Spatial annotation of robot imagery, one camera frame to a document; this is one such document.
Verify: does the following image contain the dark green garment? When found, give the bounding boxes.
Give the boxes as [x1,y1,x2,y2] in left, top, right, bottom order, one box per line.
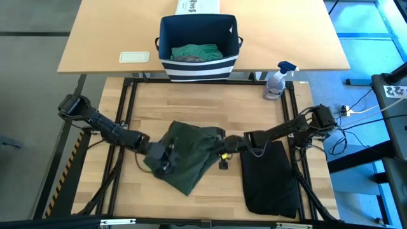
[142,120,226,197]

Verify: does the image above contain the black garment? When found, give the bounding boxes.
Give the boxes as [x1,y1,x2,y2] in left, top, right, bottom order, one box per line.
[240,140,301,219]

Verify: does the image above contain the navy white striped fabric bin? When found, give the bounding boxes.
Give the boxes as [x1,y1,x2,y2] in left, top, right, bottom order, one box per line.
[155,13,244,83]

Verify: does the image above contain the clear spray bottle blue trigger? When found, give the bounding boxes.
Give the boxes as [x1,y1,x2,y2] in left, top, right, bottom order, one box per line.
[262,60,300,101]

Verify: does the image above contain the white rectangular desk plate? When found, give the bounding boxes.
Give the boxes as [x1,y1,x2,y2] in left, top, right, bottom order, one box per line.
[118,51,151,64]

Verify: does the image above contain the light green garment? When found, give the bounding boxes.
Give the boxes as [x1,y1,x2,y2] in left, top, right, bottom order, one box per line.
[170,43,224,62]

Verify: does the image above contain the yellow black hazard tape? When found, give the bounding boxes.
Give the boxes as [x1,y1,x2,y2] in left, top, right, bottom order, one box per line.
[44,130,84,219]

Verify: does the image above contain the light wooden desk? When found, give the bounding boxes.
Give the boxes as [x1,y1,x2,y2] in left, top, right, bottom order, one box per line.
[57,0,350,74]

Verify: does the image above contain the white cardboard box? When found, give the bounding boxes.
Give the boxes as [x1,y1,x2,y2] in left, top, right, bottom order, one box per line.
[175,0,221,15]

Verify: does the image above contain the grey floor object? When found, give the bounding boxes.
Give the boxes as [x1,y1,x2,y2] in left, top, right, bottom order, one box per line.
[0,135,25,149]

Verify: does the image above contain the black equipment cart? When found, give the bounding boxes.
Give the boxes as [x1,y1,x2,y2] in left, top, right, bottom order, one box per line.
[371,62,407,229]

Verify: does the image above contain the white label with black marks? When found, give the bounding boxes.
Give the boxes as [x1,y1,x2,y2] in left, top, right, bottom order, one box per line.
[383,85,407,99]

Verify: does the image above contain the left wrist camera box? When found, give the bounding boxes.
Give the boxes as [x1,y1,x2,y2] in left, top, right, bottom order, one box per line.
[158,158,177,177]

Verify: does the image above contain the black cable with yellow tag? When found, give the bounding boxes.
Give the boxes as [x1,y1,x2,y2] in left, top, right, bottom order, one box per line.
[219,139,271,160]

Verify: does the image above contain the black looped gripper cable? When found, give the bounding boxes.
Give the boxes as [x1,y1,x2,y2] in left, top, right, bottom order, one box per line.
[134,152,153,174]

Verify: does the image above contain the black metal table frame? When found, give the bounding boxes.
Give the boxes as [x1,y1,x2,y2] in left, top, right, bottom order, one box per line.
[71,77,343,229]

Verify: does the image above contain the black floor cables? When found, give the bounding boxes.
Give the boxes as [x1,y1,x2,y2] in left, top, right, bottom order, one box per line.
[327,88,407,156]

